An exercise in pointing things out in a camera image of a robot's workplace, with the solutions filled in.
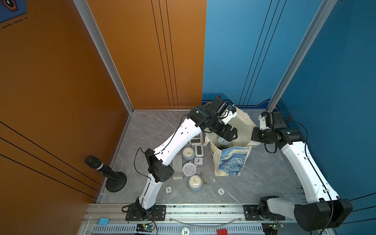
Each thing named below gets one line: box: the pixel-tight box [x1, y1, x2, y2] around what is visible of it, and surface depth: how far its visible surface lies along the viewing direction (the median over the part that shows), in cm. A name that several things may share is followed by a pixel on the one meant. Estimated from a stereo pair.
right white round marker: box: [217, 187, 226, 196], surface depth 81 cm
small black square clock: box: [194, 157, 204, 166], surface depth 91 cm
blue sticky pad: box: [97, 217, 111, 226], surface depth 72 cm
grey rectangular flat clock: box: [172, 153, 184, 181], surface depth 88 cm
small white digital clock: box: [194, 144, 205, 158], surface depth 95 cm
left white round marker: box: [164, 185, 173, 195], surface depth 83 cm
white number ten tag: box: [181, 227, 190, 235], surface depth 65 cm
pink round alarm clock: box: [182, 161, 197, 177], surface depth 87 cm
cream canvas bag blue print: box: [204, 106, 261, 177], surface depth 75 cm
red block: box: [216, 229, 229, 235], surface depth 68 cm
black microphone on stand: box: [84, 155, 127, 193], surface depth 72 cm
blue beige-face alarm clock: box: [188, 174, 204, 192], surface depth 81 cm
